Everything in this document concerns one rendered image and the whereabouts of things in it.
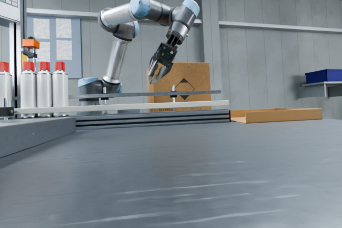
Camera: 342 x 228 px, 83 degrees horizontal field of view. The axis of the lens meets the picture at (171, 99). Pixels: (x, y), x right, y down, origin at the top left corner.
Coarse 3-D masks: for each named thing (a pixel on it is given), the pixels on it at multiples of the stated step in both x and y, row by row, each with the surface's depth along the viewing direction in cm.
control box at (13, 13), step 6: (18, 0) 83; (0, 6) 77; (6, 6) 79; (12, 6) 81; (18, 6) 83; (0, 12) 77; (6, 12) 79; (12, 12) 81; (18, 12) 83; (0, 18) 78; (6, 18) 79; (12, 18) 81; (18, 18) 82; (0, 24) 84; (6, 24) 84
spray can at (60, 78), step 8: (56, 64) 72; (64, 64) 73; (56, 72) 71; (64, 72) 72; (56, 80) 70; (64, 80) 72; (56, 88) 70; (64, 88) 72; (56, 96) 70; (64, 96) 71; (56, 104) 70; (64, 104) 71; (56, 112) 70; (64, 112) 71
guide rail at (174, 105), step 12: (24, 108) 67; (36, 108) 67; (48, 108) 68; (60, 108) 68; (72, 108) 69; (84, 108) 69; (96, 108) 70; (108, 108) 70; (120, 108) 71; (132, 108) 71; (144, 108) 72
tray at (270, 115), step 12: (276, 108) 96; (288, 108) 88; (300, 108) 81; (312, 108) 75; (240, 120) 77; (252, 120) 68; (264, 120) 68; (276, 120) 69; (288, 120) 69; (300, 120) 70
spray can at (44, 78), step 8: (40, 64) 71; (48, 64) 72; (40, 72) 70; (48, 72) 71; (40, 80) 69; (48, 80) 71; (40, 88) 69; (48, 88) 70; (40, 96) 69; (48, 96) 70; (40, 104) 69; (48, 104) 70
